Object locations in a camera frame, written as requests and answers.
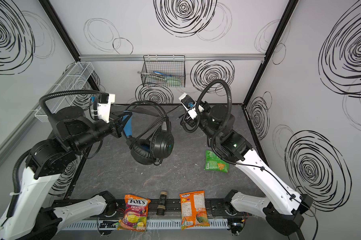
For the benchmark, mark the white slotted cable duct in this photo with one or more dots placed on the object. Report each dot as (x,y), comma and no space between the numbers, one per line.
(103,225)

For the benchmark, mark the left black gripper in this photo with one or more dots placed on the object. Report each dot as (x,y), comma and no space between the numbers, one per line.
(117,126)

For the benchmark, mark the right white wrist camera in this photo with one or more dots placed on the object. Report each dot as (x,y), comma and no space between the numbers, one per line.
(189,104)

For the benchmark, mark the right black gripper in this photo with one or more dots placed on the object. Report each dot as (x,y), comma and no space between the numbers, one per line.
(191,120)

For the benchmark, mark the green snack bag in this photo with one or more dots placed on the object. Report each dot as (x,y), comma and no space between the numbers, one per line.
(214,163)

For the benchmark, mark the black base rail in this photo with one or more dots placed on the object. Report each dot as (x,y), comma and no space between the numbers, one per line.
(215,207)

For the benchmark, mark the black wire wall basket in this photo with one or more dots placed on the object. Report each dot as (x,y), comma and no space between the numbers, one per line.
(164,70)

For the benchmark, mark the Fox's fruits candy bag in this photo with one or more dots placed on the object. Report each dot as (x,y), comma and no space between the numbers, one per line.
(135,214)

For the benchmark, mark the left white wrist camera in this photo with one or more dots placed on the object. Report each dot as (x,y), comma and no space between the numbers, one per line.
(101,106)

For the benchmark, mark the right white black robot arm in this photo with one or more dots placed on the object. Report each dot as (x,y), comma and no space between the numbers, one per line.
(282,207)

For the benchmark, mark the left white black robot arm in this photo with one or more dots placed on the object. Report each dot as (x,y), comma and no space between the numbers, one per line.
(36,171)

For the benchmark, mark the orange snack bag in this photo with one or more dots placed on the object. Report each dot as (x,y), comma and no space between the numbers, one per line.
(193,208)

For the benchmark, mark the black blue headphones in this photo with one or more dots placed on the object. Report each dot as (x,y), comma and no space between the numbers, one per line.
(156,142)

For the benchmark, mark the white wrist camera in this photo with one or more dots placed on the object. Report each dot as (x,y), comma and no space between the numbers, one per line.
(189,104)
(101,106)

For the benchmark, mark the small dark bottle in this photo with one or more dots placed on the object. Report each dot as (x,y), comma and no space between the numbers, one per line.
(161,203)

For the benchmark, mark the white wire wall shelf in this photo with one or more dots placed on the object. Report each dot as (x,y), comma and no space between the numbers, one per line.
(75,77)

